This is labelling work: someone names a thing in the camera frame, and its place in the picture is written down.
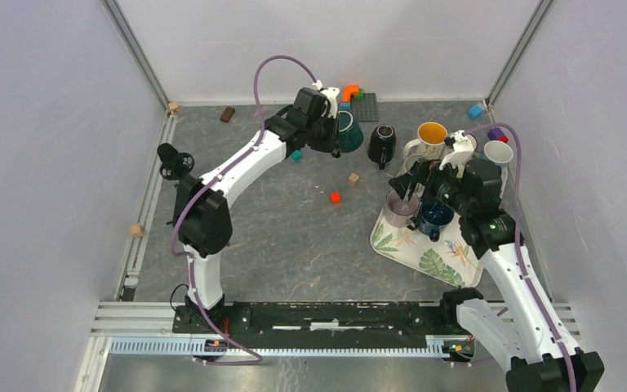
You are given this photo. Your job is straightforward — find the cream white mug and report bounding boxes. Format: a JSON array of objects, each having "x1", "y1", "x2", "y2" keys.
[{"x1": 465, "y1": 134, "x2": 478, "y2": 150}]

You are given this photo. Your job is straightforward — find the mauve purple mug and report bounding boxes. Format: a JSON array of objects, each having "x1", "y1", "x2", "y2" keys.
[{"x1": 383, "y1": 190, "x2": 420, "y2": 230}]

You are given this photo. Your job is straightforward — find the floral leaf tray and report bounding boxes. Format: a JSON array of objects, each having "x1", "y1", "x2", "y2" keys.
[{"x1": 370, "y1": 158, "x2": 513, "y2": 287}]

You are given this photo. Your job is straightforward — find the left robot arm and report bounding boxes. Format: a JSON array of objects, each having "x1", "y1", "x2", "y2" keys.
[{"x1": 172, "y1": 87, "x2": 341, "y2": 333}]

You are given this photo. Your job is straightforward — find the small wooden cube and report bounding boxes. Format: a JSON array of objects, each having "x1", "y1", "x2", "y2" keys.
[{"x1": 348, "y1": 173, "x2": 360, "y2": 186}]

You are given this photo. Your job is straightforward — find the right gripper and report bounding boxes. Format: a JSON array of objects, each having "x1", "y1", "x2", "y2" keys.
[{"x1": 388, "y1": 156, "x2": 473, "y2": 216}]

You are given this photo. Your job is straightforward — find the grey lego baseplate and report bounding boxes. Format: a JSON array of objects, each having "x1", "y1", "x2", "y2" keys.
[{"x1": 349, "y1": 92, "x2": 380, "y2": 123}]

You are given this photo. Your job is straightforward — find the red cube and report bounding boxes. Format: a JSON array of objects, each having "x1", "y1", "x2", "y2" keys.
[{"x1": 330, "y1": 192, "x2": 342, "y2": 205}]

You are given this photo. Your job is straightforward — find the light blue block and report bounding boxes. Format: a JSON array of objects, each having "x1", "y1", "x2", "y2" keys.
[{"x1": 467, "y1": 102, "x2": 487, "y2": 119}]

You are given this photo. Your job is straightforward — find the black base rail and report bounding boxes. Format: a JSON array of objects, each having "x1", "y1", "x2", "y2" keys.
[{"x1": 172, "y1": 301, "x2": 475, "y2": 350}]

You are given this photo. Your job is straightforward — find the light blue mug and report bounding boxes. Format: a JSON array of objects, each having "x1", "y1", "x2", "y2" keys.
[{"x1": 479, "y1": 140, "x2": 514, "y2": 167}]

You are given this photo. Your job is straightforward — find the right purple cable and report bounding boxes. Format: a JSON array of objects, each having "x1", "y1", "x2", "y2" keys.
[{"x1": 465, "y1": 122, "x2": 579, "y2": 392}]

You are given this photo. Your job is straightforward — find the corner wooden cube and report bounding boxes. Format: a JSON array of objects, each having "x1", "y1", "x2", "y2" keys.
[{"x1": 168, "y1": 101, "x2": 180, "y2": 114}]

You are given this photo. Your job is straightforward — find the white floral mug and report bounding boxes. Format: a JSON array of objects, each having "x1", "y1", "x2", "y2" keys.
[{"x1": 402, "y1": 122, "x2": 448, "y2": 160}]

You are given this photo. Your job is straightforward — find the black mug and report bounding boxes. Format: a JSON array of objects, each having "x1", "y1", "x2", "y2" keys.
[{"x1": 367, "y1": 124, "x2": 397, "y2": 171}]

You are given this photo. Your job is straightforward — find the teal block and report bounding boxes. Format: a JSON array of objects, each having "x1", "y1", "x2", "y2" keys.
[{"x1": 291, "y1": 150, "x2": 303, "y2": 163}]

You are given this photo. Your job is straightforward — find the wooden cube by rail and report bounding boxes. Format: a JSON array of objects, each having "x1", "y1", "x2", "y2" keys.
[{"x1": 129, "y1": 224, "x2": 145, "y2": 238}]

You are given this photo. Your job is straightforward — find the navy blue mug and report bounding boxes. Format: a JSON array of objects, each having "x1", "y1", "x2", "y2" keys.
[{"x1": 414, "y1": 203, "x2": 455, "y2": 242}]

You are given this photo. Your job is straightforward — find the orange curved lego piece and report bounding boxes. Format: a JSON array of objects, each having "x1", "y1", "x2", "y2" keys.
[{"x1": 341, "y1": 84, "x2": 360, "y2": 102}]

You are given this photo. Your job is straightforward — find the purple and red block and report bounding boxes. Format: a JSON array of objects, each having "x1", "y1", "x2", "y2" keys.
[{"x1": 487, "y1": 127, "x2": 509, "y2": 144}]

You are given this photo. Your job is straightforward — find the dark green mug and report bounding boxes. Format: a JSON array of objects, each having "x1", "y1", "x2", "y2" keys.
[{"x1": 337, "y1": 110, "x2": 364, "y2": 154}]

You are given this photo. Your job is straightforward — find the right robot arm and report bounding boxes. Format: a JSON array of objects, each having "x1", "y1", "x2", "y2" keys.
[{"x1": 389, "y1": 158, "x2": 605, "y2": 391}]

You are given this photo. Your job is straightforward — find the purple cable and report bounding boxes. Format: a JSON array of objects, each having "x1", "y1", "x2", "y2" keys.
[
  {"x1": 170, "y1": 55, "x2": 322, "y2": 367},
  {"x1": 465, "y1": 122, "x2": 579, "y2": 392}
]

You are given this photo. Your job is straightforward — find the brown block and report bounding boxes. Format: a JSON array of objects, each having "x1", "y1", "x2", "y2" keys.
[{"x1": 220, "y1": 106, "x2": 236, "y2": 123}]

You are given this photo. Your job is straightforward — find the green lego brick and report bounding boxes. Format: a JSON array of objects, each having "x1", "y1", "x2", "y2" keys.
[{"x1": 352, "y1": 88, "x2": 364, "y2": 100}]

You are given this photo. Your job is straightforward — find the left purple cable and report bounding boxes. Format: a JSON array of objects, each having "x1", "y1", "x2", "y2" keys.
[{"x1": 170, "y1": 55, "x2": 322, "y2": 367}]

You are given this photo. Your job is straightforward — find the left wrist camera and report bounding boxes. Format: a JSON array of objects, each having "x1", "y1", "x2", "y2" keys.
[{"x1": 312, "y1": 79, "x2": 340, "y2": 118}]

